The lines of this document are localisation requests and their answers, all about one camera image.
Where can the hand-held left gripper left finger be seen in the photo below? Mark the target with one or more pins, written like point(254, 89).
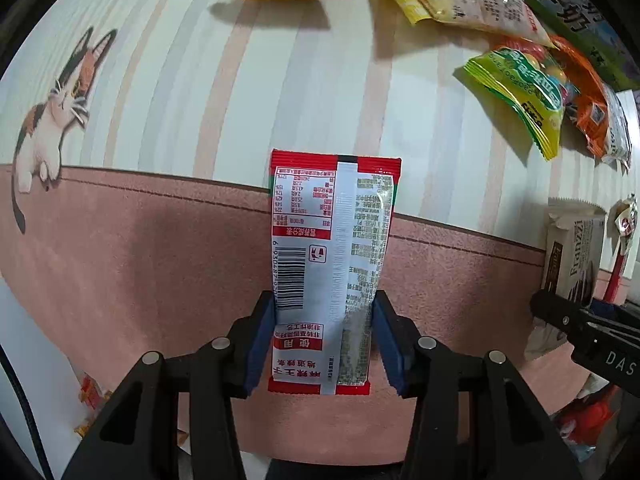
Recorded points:
point(257, 355)

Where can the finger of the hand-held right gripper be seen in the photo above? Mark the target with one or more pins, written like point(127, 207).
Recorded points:
point(555, 312)
point(602, 307)

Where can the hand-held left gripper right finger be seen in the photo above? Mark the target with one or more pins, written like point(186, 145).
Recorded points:
point(387, 345)

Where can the red stick snack packet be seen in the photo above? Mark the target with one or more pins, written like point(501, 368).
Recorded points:
point(620, 260)

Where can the white wafer packet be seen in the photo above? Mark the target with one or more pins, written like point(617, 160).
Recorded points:
point(575, 255)

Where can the red and white snack packet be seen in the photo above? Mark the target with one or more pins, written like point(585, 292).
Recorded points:
point(320, 240)

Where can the printed cardboard box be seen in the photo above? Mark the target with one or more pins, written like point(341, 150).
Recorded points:
point(575, 5)

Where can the red plastic snack bag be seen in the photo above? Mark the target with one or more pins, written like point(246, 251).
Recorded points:
point(587, 415)

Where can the silver white snack packet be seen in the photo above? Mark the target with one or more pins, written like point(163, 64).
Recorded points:
point(617, 135)

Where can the green candy bag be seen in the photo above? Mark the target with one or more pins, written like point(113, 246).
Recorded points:
point(530, 95)

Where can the orange snack bag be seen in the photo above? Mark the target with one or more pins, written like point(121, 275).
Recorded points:
point(587, 85)

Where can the striped cat print blanket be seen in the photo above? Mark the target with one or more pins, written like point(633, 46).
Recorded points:
point(175, 110)

